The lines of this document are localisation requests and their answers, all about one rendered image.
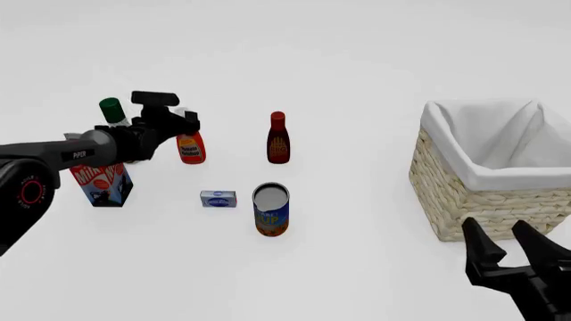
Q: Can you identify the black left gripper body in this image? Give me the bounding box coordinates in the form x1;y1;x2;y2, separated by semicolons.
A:
132;105;180;150

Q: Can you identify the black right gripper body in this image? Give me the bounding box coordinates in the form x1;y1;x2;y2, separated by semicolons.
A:
464;262;571;321

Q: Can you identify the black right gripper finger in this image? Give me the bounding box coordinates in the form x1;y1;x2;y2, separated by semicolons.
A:
460;217;509;268
510;219;571;269

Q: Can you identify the red tomato ketchup bottle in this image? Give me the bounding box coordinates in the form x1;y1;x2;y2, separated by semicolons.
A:
175;106;208;166

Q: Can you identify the woven wicker basket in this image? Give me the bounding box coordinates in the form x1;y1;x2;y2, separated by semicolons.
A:
408;97;571;243

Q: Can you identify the white cloth basket liner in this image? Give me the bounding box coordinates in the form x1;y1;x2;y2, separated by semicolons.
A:
420;97;571;193

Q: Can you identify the black plate on stalk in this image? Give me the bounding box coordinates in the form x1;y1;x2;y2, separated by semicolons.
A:
130;90;181;117

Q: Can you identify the green capped bottle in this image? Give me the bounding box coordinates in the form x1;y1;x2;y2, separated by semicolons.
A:
98;96;134;128

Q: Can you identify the red and blue milk carton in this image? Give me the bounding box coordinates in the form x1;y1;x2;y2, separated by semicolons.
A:
69;160;135;209

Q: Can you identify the small blue butter box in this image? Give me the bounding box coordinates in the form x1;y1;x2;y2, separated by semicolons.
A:
199;190;238;209

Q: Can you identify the dark red BBQ sauce bottle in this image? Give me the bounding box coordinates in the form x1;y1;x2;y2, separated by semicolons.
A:
267;111;292;165

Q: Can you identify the blue and orange soup can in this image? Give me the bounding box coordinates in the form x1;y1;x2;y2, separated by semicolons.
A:
252;182;291;238

